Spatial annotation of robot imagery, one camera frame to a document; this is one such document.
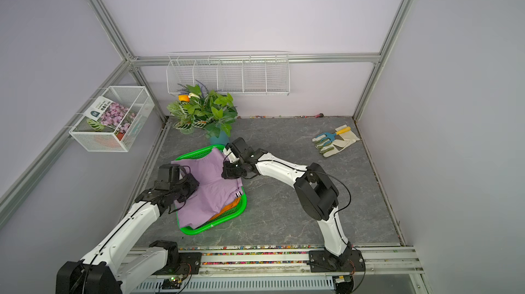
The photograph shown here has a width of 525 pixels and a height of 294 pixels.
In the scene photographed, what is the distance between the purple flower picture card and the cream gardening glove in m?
0.88

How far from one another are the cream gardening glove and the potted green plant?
511 mm

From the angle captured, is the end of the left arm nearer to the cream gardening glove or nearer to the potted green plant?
the potted green plant

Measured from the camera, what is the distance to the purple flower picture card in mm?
721

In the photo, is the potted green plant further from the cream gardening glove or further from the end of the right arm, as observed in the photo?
the cream gardening glove

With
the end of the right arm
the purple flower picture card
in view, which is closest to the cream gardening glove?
the end of the right arm

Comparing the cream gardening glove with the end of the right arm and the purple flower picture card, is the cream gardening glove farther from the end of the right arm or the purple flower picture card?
the purple flower picture card

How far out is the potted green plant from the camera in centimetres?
78

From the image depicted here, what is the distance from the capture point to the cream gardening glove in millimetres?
1071

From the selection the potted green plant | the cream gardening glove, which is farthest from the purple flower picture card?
the cream gardening glove

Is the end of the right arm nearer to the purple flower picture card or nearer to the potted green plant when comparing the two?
the potted green plant

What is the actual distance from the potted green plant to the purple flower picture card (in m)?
0.17

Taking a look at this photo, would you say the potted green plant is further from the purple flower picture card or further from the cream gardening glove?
the cream gardening glove

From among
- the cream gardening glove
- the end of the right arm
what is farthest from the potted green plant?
the cream gardening glove

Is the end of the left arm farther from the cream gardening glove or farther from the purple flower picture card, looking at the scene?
the cream gardening glove
